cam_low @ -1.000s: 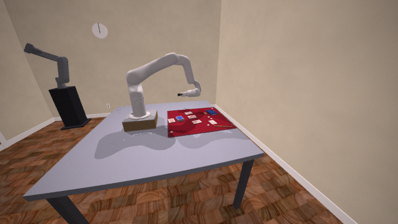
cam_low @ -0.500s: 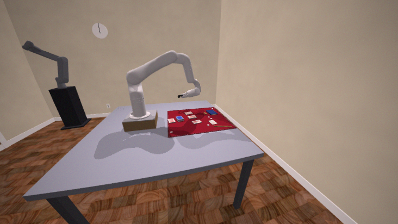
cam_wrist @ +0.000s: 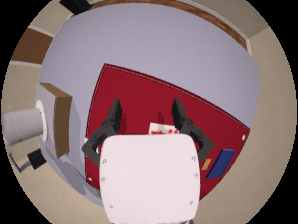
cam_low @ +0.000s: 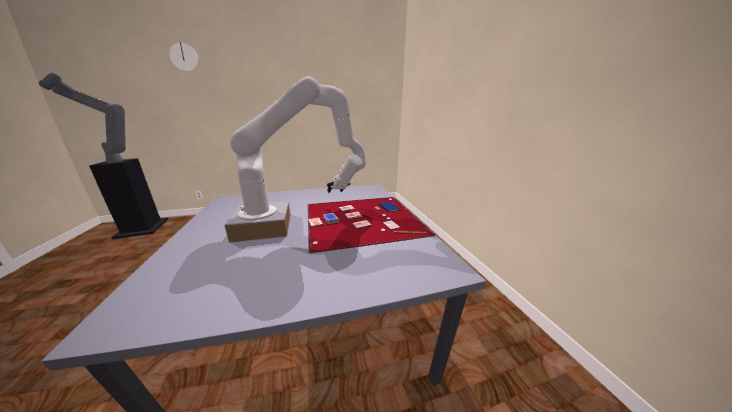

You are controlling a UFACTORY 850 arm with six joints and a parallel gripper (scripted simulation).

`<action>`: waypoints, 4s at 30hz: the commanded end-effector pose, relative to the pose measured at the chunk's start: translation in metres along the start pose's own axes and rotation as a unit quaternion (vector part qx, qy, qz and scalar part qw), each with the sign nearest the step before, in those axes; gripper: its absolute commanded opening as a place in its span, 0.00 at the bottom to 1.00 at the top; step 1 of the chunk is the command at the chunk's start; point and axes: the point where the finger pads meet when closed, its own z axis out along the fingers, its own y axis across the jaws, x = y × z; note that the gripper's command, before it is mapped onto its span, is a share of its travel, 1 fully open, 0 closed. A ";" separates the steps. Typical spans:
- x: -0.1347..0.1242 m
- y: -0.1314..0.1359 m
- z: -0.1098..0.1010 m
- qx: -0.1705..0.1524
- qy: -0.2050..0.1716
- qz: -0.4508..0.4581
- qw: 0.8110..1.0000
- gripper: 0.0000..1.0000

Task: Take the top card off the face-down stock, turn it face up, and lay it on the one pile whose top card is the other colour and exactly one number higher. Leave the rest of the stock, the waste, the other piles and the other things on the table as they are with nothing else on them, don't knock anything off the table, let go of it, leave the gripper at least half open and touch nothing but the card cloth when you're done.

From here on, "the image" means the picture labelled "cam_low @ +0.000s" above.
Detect dark blue notebook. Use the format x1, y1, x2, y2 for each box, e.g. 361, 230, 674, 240
379, 201, 400, 212

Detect white rules card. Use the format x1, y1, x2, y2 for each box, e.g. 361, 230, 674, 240
383, 220, 400, 229

